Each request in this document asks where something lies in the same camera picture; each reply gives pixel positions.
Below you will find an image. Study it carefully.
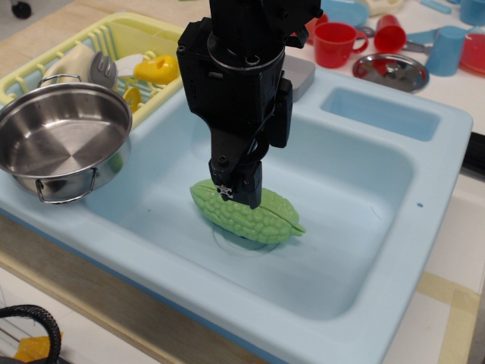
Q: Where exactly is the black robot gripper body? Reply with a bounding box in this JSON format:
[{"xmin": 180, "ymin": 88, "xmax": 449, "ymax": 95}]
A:
[{"xmin": 177, "ymin": 16, "xmax": 293, "ymax": 148}]

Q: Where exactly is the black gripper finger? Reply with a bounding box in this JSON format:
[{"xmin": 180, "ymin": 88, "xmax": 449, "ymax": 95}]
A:
[
  {"xmin": 238, "ymin": 162, "xmax": 262, "ymax": 209},
  {"xmin": 209, "ymin": 127, "xmax": 261, "ymax": 199}
]

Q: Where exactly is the green bumpy toy squash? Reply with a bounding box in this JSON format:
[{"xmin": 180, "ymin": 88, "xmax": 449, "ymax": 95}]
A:
[{"xmin": 189, "ymin": 180, "xmax": 306, "ymax": 244}]

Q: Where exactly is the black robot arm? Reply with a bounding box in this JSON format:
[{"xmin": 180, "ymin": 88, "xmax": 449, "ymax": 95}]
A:
[{"xmin": 177, "ymin": 1, "xmax": 323, "ymax": 208}]

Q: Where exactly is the grey faucet base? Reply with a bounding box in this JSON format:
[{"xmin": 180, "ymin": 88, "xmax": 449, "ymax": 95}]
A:
[{"xmin": 283, "ymin": 55, "xmax": 316, "ymax": 102}]

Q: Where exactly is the red plastic mug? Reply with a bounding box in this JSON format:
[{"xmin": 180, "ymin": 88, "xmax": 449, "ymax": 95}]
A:
[{"xmin": 313, "ymin": 22, "xmax": 369, "ymax": 69}]

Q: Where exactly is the yellow toy slice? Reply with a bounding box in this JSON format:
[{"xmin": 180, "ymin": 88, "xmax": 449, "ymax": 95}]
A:
[{"xmin": 123, "ymin": 87, "xmax": 142, "ymax": 114}]

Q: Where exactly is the yellow dish drying rack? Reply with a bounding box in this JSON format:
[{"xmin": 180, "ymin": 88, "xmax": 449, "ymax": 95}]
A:
[{"xmin": 1, "ymin": 13, "xmax": 183, "ymax": 127}]

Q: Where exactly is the light blue toy sink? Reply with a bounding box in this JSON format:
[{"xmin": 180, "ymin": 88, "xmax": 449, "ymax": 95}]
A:
[{"xmin": 0, "ymin": 67, "xmax": 474, "ymax": 364}]

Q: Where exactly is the blue plastic plate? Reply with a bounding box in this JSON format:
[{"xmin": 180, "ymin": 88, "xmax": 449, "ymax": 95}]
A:
[{"xmin": 321, "ymin": 0, "xmax": 369, "ymax": 27}]

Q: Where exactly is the grey plastic spork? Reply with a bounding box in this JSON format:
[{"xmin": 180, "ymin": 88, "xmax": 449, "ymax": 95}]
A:
[{"xmin": 88, "ymin": 52, "xmax": 117, "ymax": 89}]

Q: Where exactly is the red plastic cup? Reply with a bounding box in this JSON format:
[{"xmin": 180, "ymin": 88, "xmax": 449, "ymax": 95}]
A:
[{"xmin": 374, "ymin": 14, "xmax": 407, "ymax": 53}]

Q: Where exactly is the cream plastic toy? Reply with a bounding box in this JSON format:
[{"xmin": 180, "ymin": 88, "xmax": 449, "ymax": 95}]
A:
[{"xmin": 358, "ymin": 0, "xmax": 404, "ymax": 17}]

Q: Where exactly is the cream plastic cup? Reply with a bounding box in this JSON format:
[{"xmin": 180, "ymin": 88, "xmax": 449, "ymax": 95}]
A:
[{"xmin": 42, "ymin": 43, "xmax": 95, "ymax": 86}]

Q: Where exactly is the blue plastic utensil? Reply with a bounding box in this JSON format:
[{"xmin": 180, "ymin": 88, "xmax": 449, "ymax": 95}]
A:
[{"xmin": 407, "ymin": 29, "xmax": 438, "ymax": 45}]

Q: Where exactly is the blue plastic cup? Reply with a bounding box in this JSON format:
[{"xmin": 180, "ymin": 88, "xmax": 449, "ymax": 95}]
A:
[{"xmin": 425, "ymin": 26, "xmax": 466, "ymax": 77}]

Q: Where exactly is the yellow cloth scrap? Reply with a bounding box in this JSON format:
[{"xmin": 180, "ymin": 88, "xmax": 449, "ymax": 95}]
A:
[{"xmin": 14, "ymin": 336, "xmax": 51, "ymax": 363}]

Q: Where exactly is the black braided cable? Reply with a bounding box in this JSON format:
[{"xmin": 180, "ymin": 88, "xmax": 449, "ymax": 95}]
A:
[{"xmin": 0, "ymin": 304, "xmax": 62, "ymax": 364}]

